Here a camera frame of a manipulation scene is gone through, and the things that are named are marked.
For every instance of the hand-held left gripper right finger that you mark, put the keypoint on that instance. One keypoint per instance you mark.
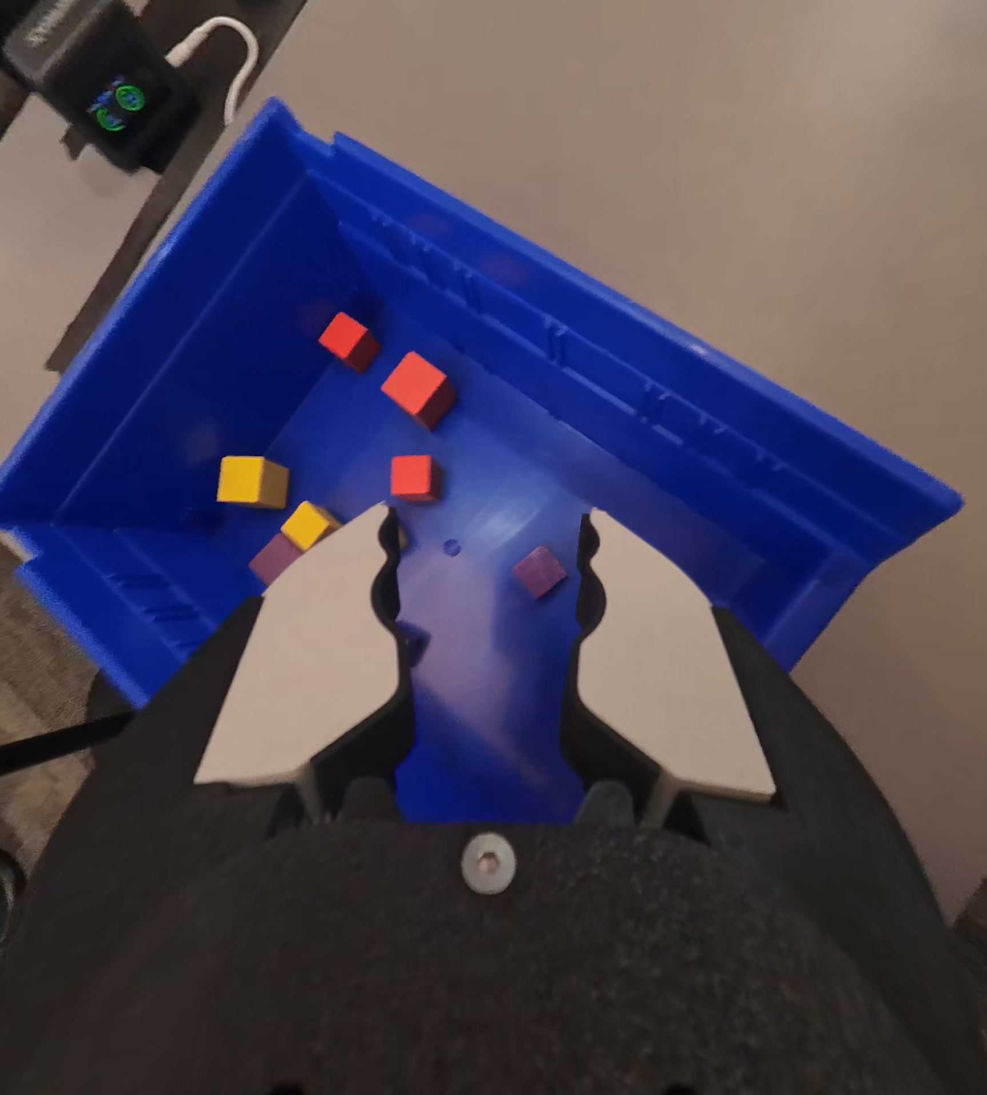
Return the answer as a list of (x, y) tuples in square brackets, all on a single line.
[(673, 684)]

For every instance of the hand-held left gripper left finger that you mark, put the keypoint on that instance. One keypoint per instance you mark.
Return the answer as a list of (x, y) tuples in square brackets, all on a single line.
[(305, 676)]

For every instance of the blue plastic bin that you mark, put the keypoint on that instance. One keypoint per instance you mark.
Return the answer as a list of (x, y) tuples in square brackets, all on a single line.
[(502, 462)]

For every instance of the red wooden cube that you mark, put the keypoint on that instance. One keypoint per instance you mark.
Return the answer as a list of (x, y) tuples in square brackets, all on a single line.
[(346, 338), (412, 385), (412, 476)]

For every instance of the black tripod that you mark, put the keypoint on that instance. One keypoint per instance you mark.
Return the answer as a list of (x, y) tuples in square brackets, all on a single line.
[(31, 753)]

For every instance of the black battery charger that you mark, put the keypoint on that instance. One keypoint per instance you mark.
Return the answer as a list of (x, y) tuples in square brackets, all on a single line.
[(117, 103)]

